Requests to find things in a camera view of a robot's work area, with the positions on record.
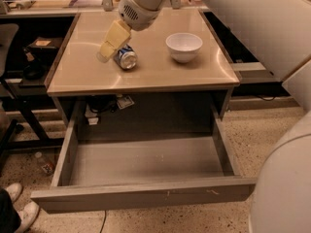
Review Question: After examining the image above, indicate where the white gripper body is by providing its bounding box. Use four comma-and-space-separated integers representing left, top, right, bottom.
119, 0, 161, 31

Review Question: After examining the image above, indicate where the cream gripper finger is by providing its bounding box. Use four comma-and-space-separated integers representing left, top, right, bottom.
98, 19, 131, 63

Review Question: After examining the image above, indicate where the blue pepsi can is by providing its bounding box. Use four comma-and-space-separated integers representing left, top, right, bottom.
114, 45, 138, 70

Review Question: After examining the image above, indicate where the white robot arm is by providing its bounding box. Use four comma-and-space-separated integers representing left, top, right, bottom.
100, 0, 311, 233

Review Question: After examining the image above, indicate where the grey cabinet with beige top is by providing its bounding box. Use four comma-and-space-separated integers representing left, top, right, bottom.
44, 7, 243, 138

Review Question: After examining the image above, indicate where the grey open top drawer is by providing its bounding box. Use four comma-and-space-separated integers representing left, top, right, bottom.
31, 104, 256, 214

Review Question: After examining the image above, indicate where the white ceramic bowl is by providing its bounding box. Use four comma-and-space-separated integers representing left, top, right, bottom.
165, 33, 203, 63

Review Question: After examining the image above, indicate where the white paper tag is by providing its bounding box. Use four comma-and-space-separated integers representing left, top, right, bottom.
117, 95, 134, 110

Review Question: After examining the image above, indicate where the black box with label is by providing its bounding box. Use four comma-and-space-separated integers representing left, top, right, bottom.
27, 37, 63, 52

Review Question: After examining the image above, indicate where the dark office chair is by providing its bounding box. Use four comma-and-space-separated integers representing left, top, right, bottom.
0, 23, 66, 167

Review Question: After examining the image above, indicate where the plastic bottle on floor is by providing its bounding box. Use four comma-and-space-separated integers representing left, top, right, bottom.
35, 151, 54, 176

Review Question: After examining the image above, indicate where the white shoe upper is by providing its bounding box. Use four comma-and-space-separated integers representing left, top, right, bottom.
5, 183, 23, 203

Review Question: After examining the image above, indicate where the white shoe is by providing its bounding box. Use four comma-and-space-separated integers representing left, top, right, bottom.
15, 202, 40, 233
5, 183, 23, 203

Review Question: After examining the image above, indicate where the white shoe lower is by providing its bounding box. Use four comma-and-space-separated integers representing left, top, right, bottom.
15, 202, 40, 233

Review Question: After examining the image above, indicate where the black floor cable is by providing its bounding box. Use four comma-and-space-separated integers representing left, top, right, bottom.
99, 210, 108, 233

